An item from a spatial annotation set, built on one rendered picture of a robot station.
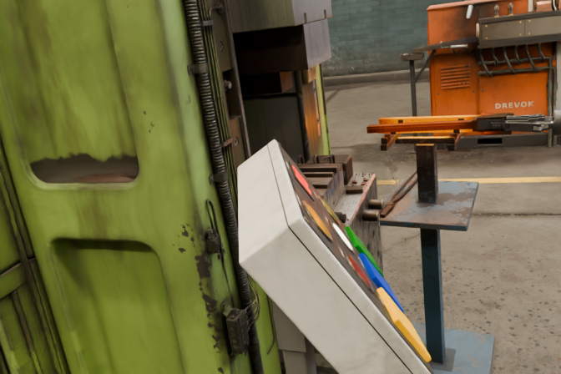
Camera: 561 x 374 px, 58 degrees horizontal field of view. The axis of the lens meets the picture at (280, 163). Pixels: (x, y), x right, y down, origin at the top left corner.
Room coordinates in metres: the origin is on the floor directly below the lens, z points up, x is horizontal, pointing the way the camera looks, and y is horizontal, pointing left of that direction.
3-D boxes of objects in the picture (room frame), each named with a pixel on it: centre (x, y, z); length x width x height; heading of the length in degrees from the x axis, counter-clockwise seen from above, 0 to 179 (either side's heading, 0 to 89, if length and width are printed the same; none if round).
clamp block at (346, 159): (1.37, -0.14, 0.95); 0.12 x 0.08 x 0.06; 68
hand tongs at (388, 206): (1.82, -0.47, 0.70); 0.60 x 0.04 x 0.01; 146
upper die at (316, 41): (1.26, 0.07, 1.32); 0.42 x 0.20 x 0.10; 68
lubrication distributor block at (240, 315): (0.88, 0.13, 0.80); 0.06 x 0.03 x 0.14; 158
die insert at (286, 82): (1.30, 0.10, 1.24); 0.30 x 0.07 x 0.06; 68
